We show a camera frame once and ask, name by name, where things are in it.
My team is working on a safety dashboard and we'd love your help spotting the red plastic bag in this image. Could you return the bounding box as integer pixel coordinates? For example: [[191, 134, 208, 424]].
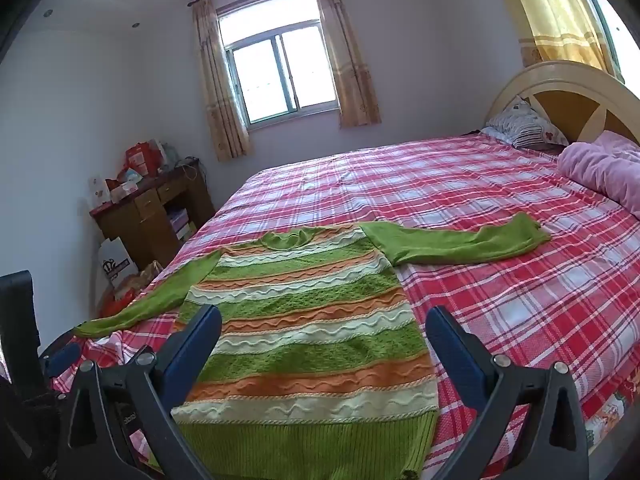
[[99, 280, 146, 318]]

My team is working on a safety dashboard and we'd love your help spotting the bed with red plaid sheet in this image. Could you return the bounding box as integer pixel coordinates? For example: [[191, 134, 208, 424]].
[[50, 132, 640, 480]]

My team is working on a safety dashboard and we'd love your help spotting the red gift box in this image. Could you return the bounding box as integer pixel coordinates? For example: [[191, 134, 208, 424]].
[[124, 140, 166, 177]]

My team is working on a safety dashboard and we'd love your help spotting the beige patterned curtain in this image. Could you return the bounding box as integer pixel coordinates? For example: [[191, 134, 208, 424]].
[[308, 0, 383, 129], [191, 0, 252, 162]]

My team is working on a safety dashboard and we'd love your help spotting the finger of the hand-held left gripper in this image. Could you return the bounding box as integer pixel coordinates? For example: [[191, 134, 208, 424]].
[[39, 341, 83, 378]]

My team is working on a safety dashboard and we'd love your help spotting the tan bag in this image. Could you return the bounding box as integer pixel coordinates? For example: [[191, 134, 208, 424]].
[[137, 260, 165, 288]]

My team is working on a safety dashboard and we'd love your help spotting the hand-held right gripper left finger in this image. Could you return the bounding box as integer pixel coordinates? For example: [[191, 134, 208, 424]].
[[57, 304, 223, 480]]

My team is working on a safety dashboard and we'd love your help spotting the patterned pillow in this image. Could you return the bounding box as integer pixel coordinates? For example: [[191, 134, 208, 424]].
[[481, 97, 571, 151]]

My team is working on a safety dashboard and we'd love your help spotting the wooden bedside cabinet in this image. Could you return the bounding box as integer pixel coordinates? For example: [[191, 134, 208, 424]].
[[89, 157, 216, 272]]

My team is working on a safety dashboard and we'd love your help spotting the white paper bag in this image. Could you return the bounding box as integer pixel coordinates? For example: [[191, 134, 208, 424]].
[[95, 236, 140, 306]]

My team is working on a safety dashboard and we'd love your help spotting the green striped knit sweater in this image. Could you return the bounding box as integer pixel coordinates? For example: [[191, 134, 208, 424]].
[[74, 211, 552, 480]]

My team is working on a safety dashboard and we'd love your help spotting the side window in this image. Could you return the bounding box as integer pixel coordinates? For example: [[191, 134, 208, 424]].
[[570, 0, 627, 83]]

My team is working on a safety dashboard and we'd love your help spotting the yellow curtain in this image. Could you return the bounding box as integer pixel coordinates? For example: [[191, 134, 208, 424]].
[[492, 0, 617, 73]]

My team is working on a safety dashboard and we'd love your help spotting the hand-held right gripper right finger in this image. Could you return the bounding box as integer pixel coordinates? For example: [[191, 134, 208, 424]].
[[425, 305, 591, 480]]

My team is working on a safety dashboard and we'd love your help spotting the window with green frame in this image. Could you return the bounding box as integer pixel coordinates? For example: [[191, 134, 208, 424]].
[[216, 0, 342, 127]]

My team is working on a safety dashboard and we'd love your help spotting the stack of books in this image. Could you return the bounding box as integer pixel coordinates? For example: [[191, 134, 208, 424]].
[[167, 210, 197, 242]]

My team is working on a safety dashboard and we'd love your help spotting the white floral gift bag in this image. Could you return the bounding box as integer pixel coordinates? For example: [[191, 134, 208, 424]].
[[89, 175, 112, 209]]

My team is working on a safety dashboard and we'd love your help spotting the cream wooden headboard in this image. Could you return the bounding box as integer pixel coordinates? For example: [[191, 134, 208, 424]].
[[482, 60, 640, 150]]

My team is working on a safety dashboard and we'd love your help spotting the pink blanket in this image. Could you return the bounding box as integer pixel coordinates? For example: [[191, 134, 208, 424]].
[[556, 130, 640, 221]]

